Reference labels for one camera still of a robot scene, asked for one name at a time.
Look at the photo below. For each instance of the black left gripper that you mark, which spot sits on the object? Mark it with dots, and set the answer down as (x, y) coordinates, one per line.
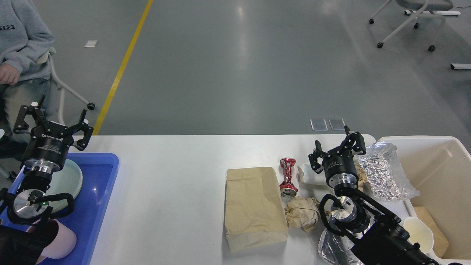
(47, 149)

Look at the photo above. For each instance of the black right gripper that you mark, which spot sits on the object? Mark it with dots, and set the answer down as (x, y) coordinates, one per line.
(339, 169)

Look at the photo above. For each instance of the mint green plate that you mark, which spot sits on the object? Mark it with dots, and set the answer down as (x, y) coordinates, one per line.
(68, 182)

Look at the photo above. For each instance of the pink mug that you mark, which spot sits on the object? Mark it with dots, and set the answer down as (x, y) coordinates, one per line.
(60, 240)

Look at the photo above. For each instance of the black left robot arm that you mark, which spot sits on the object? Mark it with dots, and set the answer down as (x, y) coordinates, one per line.
(30, 205)

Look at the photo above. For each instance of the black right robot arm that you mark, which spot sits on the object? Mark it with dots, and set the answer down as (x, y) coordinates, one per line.
(375, 231)

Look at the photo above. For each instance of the right floor outlet plate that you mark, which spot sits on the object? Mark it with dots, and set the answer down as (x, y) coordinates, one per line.
(337, 124)

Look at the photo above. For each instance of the floor outlet plate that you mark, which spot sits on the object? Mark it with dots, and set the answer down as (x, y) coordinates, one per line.
(319, 125)
(337, 124)

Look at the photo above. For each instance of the left floor outlet plate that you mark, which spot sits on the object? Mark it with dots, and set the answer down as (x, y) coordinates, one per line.
(319, 125)

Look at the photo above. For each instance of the white paper cup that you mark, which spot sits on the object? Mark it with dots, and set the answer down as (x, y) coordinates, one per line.
(307, 175)

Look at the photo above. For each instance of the small crumpled brown paper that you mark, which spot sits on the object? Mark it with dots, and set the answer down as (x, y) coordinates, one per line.
(362, 176)

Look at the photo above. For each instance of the silver foil bag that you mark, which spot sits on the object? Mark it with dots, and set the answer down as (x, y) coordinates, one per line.
(386, 178)

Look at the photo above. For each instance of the pink plate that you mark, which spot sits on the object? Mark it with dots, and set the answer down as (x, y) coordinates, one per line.
(80, 184)

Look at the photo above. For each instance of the blue plastic tray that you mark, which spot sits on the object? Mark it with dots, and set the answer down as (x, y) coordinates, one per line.
(99, 171)

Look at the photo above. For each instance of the crushed red soda can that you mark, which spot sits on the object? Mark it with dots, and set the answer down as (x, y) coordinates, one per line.
(287, 188)

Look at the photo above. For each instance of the crumpled brown paper ball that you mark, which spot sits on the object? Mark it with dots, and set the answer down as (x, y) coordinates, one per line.
(302, 213)

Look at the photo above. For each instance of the white chair of person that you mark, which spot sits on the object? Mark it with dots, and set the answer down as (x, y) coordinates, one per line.
(59, 88)

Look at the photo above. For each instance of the seated person grey hoodie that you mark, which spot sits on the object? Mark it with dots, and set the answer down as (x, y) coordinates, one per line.
(24, 38)

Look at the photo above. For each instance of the beige plastic bin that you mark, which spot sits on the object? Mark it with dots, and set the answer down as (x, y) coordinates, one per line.
(440, 168)

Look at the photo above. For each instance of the flat brown paper bag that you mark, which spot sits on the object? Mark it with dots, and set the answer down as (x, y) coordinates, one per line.
(254, 215)

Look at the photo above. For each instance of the white bowl in bin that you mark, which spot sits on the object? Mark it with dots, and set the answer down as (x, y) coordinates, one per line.
(419, 233)

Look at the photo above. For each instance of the brown cardboard in bin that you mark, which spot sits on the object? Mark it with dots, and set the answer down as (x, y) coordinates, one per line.
(441, 243)

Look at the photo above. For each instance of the white floor bar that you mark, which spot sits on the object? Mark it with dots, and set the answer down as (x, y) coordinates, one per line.
(460, 66)

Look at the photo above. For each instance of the white desk foot bar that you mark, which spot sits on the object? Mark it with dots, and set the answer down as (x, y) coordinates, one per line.
(445, 13)

